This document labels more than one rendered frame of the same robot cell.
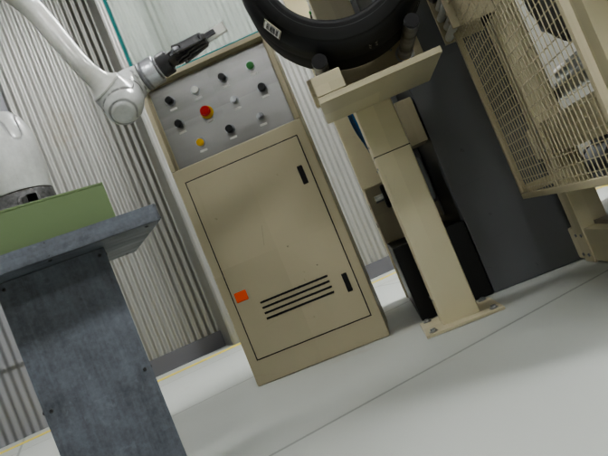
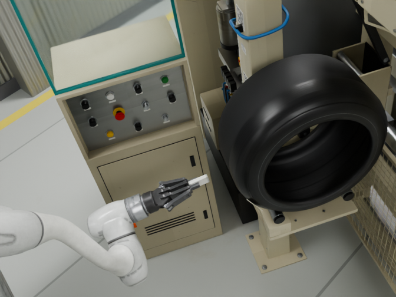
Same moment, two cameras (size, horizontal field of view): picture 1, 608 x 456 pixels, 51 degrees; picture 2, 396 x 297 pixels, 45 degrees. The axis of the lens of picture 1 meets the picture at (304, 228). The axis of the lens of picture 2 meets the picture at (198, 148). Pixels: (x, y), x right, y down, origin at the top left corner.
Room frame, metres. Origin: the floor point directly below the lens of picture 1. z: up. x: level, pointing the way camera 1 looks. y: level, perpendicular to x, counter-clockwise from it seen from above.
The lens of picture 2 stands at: (0.82, 0.23, 2.40)
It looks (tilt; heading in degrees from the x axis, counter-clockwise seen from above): 45 degrees down; 348
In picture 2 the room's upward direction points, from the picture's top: 13 degrees counter-clockwise
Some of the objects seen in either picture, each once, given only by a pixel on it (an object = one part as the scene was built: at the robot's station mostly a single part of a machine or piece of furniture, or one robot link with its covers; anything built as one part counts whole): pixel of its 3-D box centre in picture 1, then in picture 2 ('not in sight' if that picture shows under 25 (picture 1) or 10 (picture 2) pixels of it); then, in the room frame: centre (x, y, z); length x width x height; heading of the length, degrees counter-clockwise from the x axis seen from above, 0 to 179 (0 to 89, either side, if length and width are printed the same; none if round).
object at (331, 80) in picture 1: (331, 95); (263, 195); (1.95, -0.24, 0.84); 0.36 x 0.09 x 0.06; 175
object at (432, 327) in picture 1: (459, 315); (274, 246); (2.19, -0.38, 0.01); 0.27 x 0.27 x 0.02; 85
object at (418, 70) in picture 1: (377, 88); (295, 191); (1.94, -0.38, 0.80); 0.37 x 0.36 x 0.02; 85
